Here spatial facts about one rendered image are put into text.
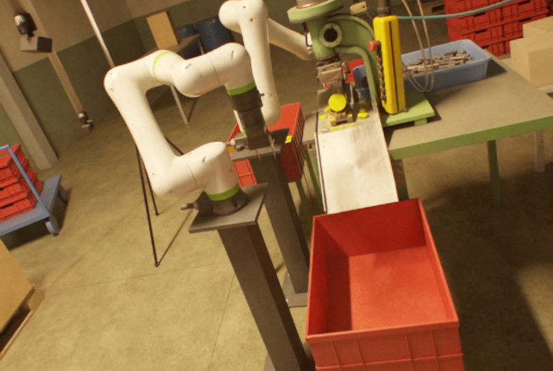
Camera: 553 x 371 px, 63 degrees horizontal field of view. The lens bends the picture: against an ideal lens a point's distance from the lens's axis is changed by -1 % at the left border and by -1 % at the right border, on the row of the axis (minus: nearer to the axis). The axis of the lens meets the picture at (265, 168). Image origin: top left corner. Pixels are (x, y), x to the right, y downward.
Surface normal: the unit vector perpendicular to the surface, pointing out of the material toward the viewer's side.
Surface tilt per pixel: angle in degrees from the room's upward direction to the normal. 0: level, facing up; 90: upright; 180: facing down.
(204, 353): 0
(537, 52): 90
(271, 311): 90
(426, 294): 0
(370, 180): 30
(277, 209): 90
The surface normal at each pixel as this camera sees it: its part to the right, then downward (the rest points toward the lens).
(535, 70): -0.12, 0.46
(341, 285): -0.29, -0.87
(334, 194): -0.31, -0.52
